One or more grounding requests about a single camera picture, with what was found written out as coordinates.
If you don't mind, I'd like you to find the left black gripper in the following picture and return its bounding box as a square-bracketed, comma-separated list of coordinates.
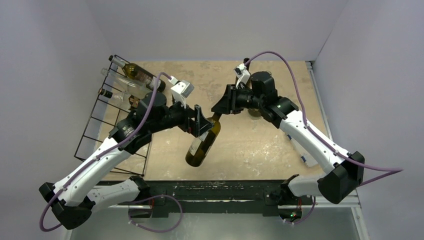
[149, 94, 214, 137]

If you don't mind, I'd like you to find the clear wine bottle dark label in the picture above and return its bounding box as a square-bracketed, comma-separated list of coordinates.
[100, 68, 152, 99]

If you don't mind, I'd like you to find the square clear liquor bottle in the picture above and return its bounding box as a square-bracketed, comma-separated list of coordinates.
[98, 88, 140, 110]

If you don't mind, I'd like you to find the dark green labelled wine bottle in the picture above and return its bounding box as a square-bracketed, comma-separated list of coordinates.
[108, 55, 155, 91]

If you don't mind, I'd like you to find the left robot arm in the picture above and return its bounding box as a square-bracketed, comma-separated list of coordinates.
[39, 92, 213, 230]

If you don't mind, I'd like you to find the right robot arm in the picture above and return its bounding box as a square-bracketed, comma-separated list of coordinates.
[211, 71, 365, 204]

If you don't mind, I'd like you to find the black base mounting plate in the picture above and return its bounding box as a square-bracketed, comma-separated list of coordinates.
[96, 180, 334, 219]

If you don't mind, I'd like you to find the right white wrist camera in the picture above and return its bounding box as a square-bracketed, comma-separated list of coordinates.
[233, 63, 250, 89]

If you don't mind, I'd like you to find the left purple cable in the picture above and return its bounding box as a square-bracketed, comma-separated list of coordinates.
[39, 71, 184, 233]

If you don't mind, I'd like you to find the purple cable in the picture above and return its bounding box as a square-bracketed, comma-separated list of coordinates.
[244, 50, 404, 186]
[39, 71, 184, 233]

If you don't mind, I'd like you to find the black wire wine rack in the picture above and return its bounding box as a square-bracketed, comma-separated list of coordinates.
[73, 62, 151, 180]

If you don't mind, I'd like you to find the aluminium frame rail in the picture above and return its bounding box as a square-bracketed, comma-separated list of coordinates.
[66, 180, 369, 240]

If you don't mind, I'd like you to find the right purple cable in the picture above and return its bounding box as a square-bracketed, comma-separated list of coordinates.
[244, 50, 404, 186]

